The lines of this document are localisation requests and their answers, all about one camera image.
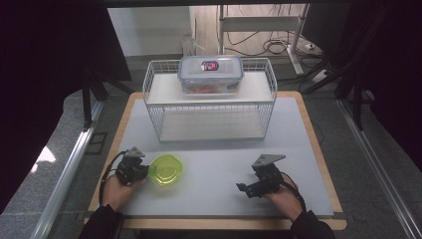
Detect clear container with blue-rimmed lid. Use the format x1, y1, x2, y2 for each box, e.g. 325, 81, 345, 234
177, 55, 245, 96

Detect clear container with green lid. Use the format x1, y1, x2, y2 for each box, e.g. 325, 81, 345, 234
147, 152, 184, 187

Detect aluminium floor rail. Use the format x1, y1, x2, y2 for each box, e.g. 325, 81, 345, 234
30, 99, 106, 239
335, 99, 422, 239

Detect white wire rack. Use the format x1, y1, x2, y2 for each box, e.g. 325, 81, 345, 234
141, 57, 279, 143

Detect black metal stand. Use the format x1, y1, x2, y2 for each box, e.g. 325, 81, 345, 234
82, 64, 135, 131

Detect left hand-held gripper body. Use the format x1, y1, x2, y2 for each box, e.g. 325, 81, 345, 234
114, 146, 149, 186

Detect grey table mat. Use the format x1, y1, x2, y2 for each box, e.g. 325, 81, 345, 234
116, 97, 334, 219

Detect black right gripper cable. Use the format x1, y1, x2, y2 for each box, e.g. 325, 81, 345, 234
281, 171, 308, 213

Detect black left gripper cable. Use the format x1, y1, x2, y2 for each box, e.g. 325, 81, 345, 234
99, 150, 129, 207

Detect person's right hand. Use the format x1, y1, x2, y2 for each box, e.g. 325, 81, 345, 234
263, 172, 305, 222

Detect white power strip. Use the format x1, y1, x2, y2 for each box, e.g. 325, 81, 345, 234
311, 69, 333, 84

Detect black curtain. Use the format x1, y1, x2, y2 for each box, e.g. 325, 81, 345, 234
0, 0, 133, 214
326, 0, 422, 164

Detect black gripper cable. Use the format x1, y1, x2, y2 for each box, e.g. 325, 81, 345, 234
99, 150, 129, 207
281, 171, 308, 213

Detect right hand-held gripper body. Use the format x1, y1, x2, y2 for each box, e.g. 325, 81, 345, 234
251, 152, 287, 197

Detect white metal desk frame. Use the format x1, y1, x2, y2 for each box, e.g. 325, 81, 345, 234
217, 3, 312, 77

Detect black floor cables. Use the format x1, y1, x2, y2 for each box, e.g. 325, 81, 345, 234
225, 30, 302, 58

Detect person's left hand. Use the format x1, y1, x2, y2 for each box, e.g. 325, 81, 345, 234
101, 173, 144, 212

